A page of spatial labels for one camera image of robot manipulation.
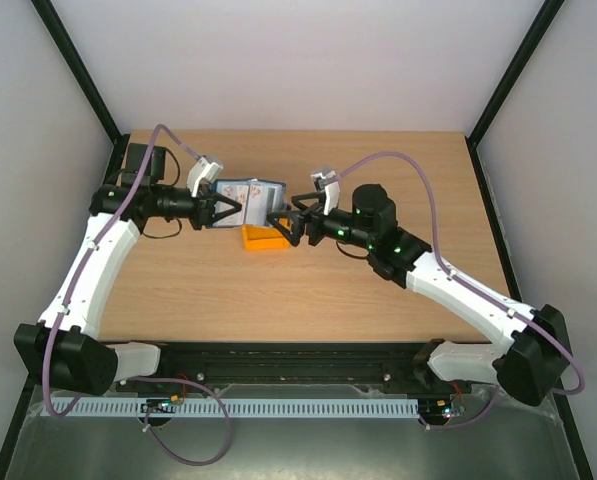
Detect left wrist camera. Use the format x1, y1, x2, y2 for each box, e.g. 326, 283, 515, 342
186, 156, 224, 197

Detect black left frame post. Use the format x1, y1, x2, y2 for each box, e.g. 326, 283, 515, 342
30, 0, 127, 146

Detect blue card holder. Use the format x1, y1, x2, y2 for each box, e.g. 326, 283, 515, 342
212, 178, 286, 228

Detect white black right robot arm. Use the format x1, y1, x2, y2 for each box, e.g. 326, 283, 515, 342
267, 184, 573, 407

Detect black frame post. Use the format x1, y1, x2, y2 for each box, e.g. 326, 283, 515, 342
30, 0, 127, 146
467, 0, 565, 146

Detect white slotted cable duct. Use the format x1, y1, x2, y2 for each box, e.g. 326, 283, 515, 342
69, 397, 419, 419

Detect yellow plastic bin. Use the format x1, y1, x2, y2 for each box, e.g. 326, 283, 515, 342
241, 225, 290, 252

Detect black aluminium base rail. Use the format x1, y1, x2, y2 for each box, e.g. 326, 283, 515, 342
115, 342, 474, 394

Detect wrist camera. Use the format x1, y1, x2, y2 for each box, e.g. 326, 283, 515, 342
310, 167, 340, 215
186, 156, 224, 197

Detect black right frame post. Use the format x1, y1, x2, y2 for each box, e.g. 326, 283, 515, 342
467, 0, 565, 146

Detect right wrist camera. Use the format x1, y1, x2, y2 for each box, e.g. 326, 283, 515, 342
310, 167, 340, 215

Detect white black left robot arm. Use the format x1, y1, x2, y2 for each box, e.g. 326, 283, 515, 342
14, 144, 242, 395

